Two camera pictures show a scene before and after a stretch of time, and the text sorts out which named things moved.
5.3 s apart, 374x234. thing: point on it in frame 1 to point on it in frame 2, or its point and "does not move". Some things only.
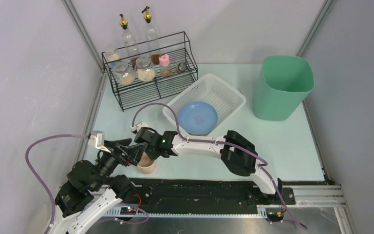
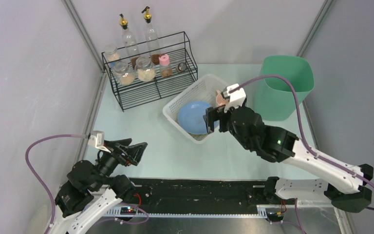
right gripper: [144, 139] to [222, 119]
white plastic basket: [227, 100] does not move
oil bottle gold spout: [130, 42] does not move
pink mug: [145, 165] to [219, 98]
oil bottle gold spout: [152, 36] does not move
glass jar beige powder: [125, 75] does not move
